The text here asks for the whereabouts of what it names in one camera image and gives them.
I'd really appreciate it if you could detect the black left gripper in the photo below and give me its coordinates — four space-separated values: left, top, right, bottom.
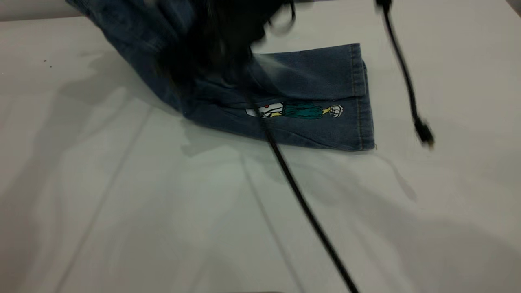
158 0 296 84

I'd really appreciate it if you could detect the blue denim shorts basketball print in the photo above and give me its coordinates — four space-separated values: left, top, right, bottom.
65 0 376 152

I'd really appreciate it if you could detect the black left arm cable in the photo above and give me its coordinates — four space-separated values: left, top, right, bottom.
239 81 361 293

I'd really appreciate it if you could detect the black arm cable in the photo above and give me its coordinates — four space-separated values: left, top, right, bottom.
239 81 361 293
374 0 435 148

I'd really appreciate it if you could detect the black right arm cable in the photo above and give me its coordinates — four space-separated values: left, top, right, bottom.
374 0 435 148

